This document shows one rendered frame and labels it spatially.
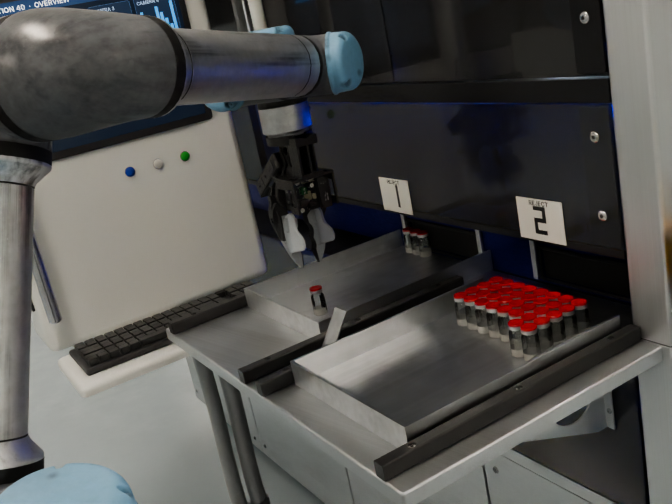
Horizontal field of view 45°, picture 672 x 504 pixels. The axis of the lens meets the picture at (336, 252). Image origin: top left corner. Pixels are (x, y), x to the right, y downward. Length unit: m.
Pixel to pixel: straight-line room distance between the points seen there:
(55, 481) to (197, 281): 1.06
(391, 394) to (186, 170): 0.85
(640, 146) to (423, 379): 0.38
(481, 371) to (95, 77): 0.59
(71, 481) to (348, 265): 0.88
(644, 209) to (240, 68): 0.49
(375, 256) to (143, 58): 0.88
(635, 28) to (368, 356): 0.54
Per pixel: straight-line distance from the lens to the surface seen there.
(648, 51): 0.96
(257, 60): 0.89
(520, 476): 1.42
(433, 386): 1.02
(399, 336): 1.17
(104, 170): 1.67
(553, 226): 1.12
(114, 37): 0.74
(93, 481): 0.74
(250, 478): 2.09
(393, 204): 1.40
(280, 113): 1.18
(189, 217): 1.73
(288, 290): 1.45
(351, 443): 0.94
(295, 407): 1.05
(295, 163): 1.19
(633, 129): 0.99
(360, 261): 1.52
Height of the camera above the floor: 1.36
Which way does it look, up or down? 17 degrees down
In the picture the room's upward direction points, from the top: 12 degrees counter-clockwise
